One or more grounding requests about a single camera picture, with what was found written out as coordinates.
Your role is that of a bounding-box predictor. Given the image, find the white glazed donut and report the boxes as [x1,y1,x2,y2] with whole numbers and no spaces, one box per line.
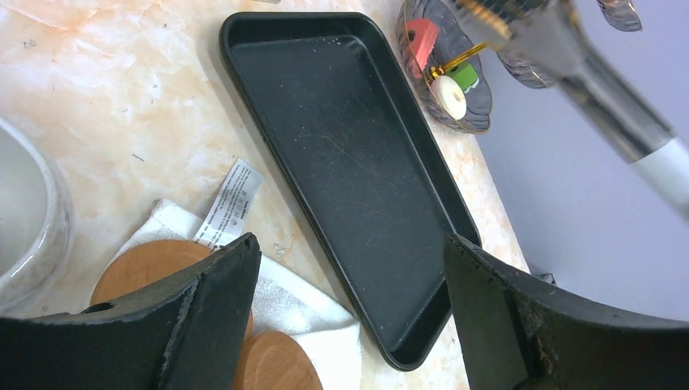
[431,76,467,120]

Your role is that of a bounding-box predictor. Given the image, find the wooden coaster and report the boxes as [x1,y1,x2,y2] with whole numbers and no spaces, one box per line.
[233,331,323,389]
[89,239,232,318]

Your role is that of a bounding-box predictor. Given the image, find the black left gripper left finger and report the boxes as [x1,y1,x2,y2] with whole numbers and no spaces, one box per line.
[1,233,261,389]

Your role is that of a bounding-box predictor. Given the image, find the green cake slice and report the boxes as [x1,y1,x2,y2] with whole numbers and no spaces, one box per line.
[447,61,479,93]

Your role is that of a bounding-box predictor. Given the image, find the white towel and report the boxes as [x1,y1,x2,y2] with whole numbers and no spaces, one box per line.
[107,158,362,390]

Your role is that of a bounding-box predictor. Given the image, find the three-tier glass stand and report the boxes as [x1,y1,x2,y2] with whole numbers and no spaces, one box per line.
[397,1,643,134]

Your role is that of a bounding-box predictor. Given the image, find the red cake slice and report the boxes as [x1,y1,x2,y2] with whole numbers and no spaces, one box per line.
[406,19,440,79]

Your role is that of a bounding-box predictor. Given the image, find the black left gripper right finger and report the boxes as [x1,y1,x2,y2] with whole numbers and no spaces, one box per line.
[444,235,688,389]

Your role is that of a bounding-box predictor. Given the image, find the white speckled mug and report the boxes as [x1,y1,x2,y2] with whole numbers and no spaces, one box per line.
[1,120,73,317]

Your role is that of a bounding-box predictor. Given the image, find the black baking tray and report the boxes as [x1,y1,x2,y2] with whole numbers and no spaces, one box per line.
[219,11,481,371]

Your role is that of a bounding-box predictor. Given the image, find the metal tongs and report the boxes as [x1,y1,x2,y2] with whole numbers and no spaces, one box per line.
[455,1,688,219]

